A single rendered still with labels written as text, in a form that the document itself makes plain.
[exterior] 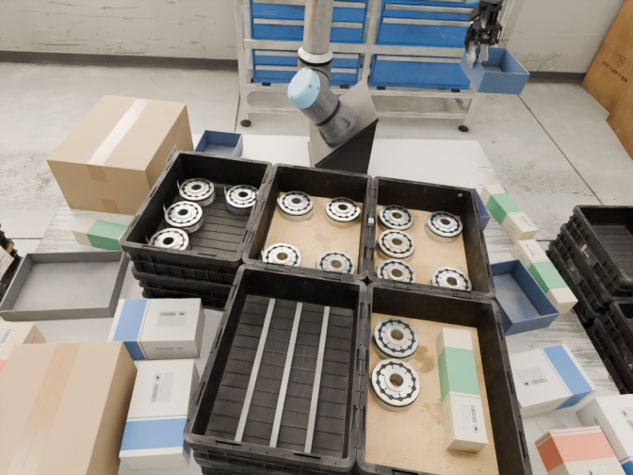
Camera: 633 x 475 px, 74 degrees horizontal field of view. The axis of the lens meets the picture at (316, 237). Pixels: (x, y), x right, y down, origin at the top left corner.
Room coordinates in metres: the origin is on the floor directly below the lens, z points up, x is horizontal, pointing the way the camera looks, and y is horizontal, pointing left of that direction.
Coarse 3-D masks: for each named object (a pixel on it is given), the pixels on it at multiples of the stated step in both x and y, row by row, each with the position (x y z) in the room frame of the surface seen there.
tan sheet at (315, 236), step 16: (320, 208) 0.94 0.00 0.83; (272, 224) 0.86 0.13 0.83; (288, 224) 0.86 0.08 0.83; (304, 224) 0.87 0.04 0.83; (320, 224) 0.87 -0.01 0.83; (272, 240) 0.79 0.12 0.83; (288, 240) 0.80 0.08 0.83; (304, 240) 0.80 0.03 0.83; (320, 240) 0.81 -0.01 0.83; (336, 240) 0.81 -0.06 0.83; (352, 240) 0.82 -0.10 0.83; (304, 256) 0.74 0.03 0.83; (352, 256) 0.76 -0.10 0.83
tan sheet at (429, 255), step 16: (416, 224) 0.91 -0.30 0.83; (416, 240) 0.84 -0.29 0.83; (432, 240) 0.85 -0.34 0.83; (416, 256) 0.78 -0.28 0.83; (432, 256) 0.79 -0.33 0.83; (448, 256) 0.79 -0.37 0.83; (464, 256) 0.80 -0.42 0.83; (416, 272) 0.72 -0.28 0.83; (432, 272) 0.73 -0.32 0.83; (464, 272) 0.74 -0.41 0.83
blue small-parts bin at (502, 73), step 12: (492, 48) 1.52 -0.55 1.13; (504, 48) 1.52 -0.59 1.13; (492, 60) 1.52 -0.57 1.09; (504, 60) 1.50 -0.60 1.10; (516, 60) 1.43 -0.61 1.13; (468, 72) 1.42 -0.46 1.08; (480, 72) 1.34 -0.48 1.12; (492, 72) 1.31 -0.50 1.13; (504, 72) 1.47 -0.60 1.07; (516, 72) 1.40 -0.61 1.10; (480, 84) 1.31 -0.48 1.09; (492, 84) 1.32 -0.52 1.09; (504, 84) 1.32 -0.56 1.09; (516, 84) 1.33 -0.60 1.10
